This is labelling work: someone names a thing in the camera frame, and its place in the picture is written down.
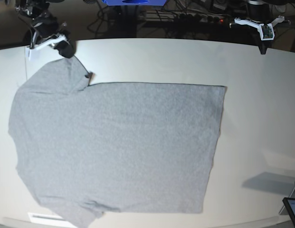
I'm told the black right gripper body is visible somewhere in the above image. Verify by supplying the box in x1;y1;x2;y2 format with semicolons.
30;14;67;44

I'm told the grey T-shirt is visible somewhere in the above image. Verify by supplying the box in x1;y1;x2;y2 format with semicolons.
9;58;226;228

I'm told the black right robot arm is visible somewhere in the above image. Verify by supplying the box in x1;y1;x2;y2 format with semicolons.
15;0;75;60

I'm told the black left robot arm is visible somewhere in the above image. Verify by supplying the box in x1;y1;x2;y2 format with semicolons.
247;0;274;55

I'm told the black power strip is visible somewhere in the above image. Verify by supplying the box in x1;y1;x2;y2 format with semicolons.
179;13;228;24

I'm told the white label strip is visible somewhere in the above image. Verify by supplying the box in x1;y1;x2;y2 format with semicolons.
28;212;64;222

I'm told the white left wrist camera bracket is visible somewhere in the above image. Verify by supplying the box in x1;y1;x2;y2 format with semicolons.
229;16;285;41

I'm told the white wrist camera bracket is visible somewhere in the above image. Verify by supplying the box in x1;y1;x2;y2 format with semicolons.
229;16;285;41
25;35;67;61

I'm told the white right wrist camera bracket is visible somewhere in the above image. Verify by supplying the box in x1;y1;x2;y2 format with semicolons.
25;35;67;61

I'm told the tablet with dark frame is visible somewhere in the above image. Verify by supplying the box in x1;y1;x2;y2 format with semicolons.
283;198;295;227

